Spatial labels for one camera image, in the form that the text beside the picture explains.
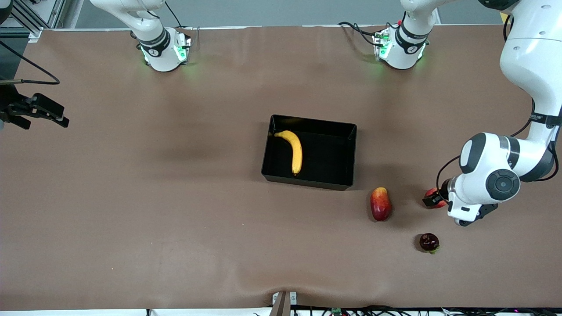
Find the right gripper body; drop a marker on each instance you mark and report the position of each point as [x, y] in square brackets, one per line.
[9, 105]

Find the red yellow apple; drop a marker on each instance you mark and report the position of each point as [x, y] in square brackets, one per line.
[431, 192]

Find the black plastic box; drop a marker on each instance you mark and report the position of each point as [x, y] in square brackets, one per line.
[327, 162]

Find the yellow banana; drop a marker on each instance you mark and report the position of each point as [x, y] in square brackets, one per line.
[296, 151]

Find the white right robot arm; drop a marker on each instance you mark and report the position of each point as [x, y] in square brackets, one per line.
[162, 55]

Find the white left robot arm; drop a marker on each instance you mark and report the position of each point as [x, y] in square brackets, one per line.
[496, 171]

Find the dark purple mangosteen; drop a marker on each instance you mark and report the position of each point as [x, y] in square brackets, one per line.
[429, 242]

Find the red yellow mango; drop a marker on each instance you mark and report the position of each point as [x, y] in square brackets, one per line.
[380, 204]

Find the metal table clamp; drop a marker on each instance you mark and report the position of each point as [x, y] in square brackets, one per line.
[283, 303]

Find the aluminium frame with struts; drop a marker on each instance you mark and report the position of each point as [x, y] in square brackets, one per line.
[26, 19]

